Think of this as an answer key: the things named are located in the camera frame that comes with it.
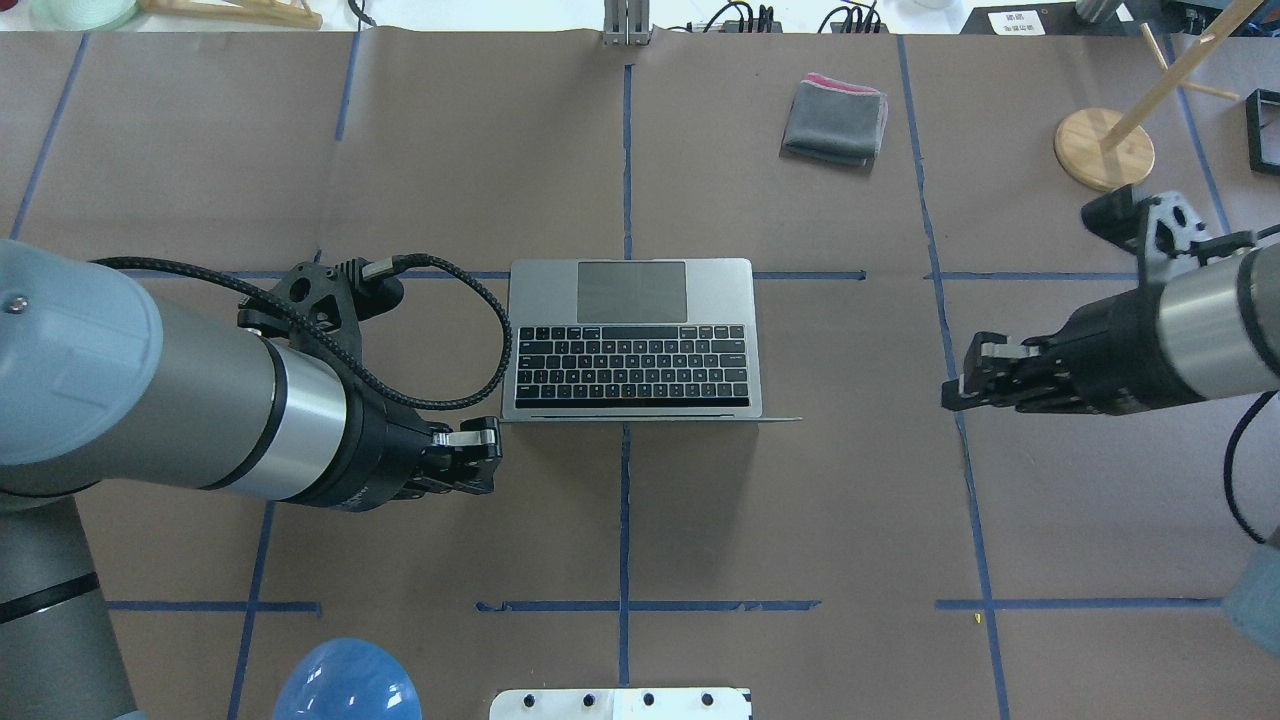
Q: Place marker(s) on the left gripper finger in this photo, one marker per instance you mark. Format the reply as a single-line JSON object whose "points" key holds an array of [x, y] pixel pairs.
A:
{"points": [[477, 439], [439, 475]]}

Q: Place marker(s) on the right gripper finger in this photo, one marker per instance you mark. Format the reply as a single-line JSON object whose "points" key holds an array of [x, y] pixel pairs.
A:
{"points": [[993, 354], [1022, 392]]}

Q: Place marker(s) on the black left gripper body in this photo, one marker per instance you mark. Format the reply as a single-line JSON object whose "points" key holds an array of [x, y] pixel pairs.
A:
{"points": [[383, 455]]}

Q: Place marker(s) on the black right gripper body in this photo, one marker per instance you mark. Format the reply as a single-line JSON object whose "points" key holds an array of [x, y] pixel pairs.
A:
{"points": [[1118, 352]]}

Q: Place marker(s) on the silver grey laptop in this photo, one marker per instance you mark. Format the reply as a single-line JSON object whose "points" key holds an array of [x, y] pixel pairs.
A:
{"points": [[633, 340]]}

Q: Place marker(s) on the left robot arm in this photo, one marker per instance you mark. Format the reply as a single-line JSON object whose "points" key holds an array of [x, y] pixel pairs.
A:
{"points": [[173, 374]]}

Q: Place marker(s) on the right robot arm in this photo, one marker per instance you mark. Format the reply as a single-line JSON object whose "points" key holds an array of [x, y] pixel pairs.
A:
{"points": [[1206, 334]]}

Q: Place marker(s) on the wooden mug tree stand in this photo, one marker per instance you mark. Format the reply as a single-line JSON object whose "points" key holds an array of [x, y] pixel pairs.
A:
{"points": [[1105, 149]]}

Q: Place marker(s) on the blue desk lamp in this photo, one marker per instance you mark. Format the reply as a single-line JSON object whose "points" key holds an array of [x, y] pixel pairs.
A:
{"points": [[348, 678]]}

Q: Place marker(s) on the folded grey cloth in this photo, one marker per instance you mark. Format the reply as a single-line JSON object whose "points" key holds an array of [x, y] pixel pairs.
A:
{"points": [[836, 121]]}

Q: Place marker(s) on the dark framed tray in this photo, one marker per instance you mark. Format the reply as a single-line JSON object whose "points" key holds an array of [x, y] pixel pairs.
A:
{"points": [[1261, 110]]}

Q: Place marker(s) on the metal cup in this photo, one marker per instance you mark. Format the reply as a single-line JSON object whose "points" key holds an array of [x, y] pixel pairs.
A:
{"points": [[1096, 11]]}

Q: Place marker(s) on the black power strip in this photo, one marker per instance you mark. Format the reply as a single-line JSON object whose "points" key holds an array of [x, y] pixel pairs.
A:
{"points": [[846, 18]]}

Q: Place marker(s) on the wooden dish rack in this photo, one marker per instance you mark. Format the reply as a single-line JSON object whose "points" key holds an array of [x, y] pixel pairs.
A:
{"points": [[288, 14]]}

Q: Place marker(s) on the pale green plate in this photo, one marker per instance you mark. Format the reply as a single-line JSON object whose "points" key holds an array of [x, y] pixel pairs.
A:
{"points": [[81, 16]]}

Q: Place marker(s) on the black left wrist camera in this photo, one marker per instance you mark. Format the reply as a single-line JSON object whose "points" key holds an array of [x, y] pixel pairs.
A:
{"points": [[336, 298]]}

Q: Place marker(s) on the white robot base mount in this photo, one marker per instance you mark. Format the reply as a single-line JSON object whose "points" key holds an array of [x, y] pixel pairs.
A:
{"points": [[624, 703]]}

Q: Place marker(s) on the aluminium frame post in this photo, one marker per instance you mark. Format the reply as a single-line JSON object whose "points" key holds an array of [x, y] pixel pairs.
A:
{"points": [[627, 23]]}

